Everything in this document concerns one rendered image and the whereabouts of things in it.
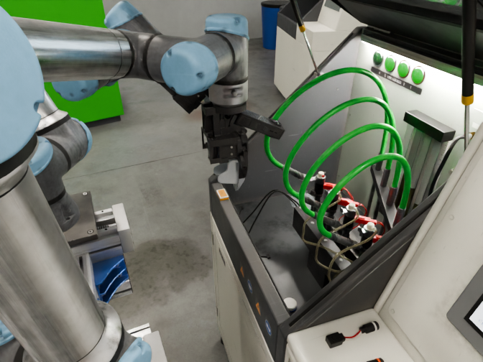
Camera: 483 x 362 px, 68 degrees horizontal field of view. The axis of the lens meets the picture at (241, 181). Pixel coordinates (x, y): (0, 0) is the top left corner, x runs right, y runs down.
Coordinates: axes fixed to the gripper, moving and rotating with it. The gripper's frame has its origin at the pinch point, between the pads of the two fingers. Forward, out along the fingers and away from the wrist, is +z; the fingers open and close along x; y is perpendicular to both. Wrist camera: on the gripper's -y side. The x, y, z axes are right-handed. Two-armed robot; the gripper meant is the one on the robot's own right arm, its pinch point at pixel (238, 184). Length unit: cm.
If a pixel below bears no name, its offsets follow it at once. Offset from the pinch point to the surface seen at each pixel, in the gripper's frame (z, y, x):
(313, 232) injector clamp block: 24.9, -24.2, -4.3
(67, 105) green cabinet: 93, 78, -320
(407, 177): -2.3, -35.3, 12.5
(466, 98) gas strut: -23.4, -34.5, 20.4
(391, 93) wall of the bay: -7, -57, -23
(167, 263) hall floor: 123, 14, -103
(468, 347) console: 13, -28, 43
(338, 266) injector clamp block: 25.0, -24.1, 9.8
